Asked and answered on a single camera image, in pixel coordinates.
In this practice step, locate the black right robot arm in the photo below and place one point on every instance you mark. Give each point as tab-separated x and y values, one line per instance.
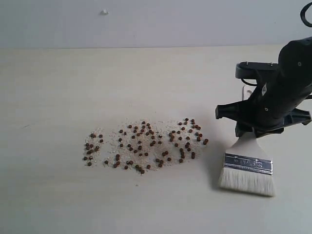
295	57

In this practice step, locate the wide white bristle paintbrush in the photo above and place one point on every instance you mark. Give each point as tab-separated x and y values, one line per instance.
246	167

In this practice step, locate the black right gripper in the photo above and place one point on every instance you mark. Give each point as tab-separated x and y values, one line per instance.
271	107

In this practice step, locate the brown pellets and rice pile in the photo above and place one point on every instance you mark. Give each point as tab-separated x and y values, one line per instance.
145	146

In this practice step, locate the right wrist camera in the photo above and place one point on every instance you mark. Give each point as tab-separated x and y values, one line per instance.
261	72

